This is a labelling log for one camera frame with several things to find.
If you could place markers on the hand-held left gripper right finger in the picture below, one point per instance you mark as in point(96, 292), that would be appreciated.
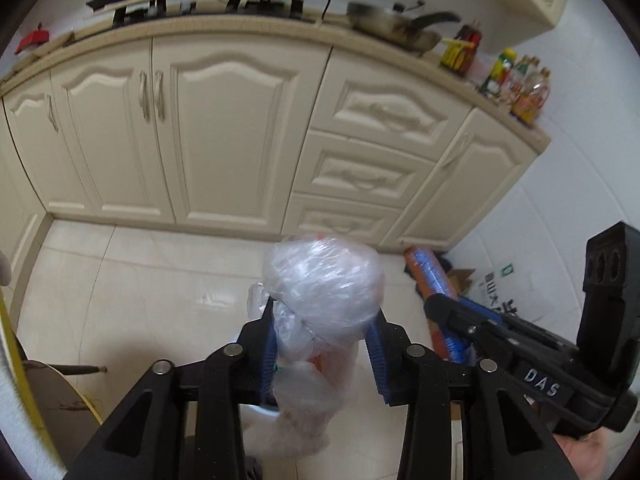
point(377, 360)

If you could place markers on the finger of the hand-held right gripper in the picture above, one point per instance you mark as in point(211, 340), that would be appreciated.
point(540, 337)
point(470, 327)

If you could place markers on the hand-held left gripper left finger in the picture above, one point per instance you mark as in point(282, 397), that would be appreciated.
point(267, 355)

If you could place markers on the blue trash bin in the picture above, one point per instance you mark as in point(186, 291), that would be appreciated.
point(262, 410)

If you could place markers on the orange and blue snack packet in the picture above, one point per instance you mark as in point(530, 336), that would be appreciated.
point(427, 275)

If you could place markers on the clear plastic bag orange contents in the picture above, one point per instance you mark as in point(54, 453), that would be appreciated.
point(325, 285)

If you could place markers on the person's right hand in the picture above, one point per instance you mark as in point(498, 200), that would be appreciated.
point(585, 457)

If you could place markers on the brown cardboard box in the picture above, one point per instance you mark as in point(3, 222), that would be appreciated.
point(462, 280)

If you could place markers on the black fuzzy bundle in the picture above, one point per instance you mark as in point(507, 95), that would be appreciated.
point(446, 262)

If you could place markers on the person's dark trouser leg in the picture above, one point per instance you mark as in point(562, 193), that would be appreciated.
point(252, 467)

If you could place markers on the cream cabinet drawer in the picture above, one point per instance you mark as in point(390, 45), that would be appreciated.
point(340, 220)
point(360, 170)
point(390, 105)

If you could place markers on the cream cabinet door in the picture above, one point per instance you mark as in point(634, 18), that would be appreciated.
point(110, 135)
point(475, 180)
point(35, 160)
point(235, 135)

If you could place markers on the dark wooden stick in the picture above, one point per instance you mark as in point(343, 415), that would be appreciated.
point(80, 369)

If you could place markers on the round wooden stool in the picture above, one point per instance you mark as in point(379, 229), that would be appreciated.
point(55, 410)

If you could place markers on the yellow curved rim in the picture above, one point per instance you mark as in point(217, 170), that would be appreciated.
point(25, 385)

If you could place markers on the cream kitchen base cabinet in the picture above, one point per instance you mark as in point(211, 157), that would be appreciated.
point(300, 110)

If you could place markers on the small clear sauce bottle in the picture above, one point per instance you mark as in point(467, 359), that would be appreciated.
point(521, 77)

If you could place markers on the green yellow seasoning bottle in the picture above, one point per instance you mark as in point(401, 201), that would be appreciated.
point(500, 72)

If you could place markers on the steel frying pan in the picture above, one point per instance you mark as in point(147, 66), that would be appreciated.
point(390, 25)

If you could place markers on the wooden cutting board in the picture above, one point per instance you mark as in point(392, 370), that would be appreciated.
point(50, 47)

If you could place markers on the red pot lid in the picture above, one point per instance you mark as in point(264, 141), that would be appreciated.
point(32, 40)

